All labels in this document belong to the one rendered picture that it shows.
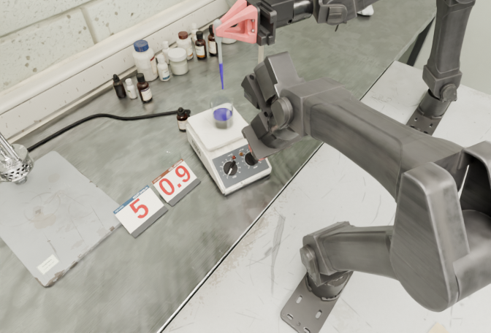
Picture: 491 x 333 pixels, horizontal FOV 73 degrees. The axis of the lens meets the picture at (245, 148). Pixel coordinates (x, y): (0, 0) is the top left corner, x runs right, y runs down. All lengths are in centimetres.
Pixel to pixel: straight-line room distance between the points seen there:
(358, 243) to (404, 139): 16
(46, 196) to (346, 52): 99
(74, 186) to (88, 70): 36
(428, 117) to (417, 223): 76
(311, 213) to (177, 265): 30
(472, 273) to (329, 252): 24
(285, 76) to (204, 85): 56
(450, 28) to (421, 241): 63
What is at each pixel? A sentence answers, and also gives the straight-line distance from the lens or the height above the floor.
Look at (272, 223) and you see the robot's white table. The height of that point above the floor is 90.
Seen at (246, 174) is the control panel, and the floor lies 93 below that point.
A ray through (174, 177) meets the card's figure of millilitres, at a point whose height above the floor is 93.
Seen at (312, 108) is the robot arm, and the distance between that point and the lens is 42.
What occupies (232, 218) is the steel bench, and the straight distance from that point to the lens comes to 73.
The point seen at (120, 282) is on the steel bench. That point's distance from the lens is 72.
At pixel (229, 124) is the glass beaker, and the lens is 76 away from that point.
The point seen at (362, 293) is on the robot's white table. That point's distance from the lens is 70.
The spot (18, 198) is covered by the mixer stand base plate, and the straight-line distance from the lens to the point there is 90.
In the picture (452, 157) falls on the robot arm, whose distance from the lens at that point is 33.
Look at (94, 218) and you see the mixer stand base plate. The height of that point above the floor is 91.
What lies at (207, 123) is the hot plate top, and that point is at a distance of 80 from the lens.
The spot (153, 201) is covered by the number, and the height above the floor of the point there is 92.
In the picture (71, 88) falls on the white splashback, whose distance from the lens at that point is 106.
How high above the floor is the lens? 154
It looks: 48 degrees down
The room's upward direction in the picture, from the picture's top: straight up
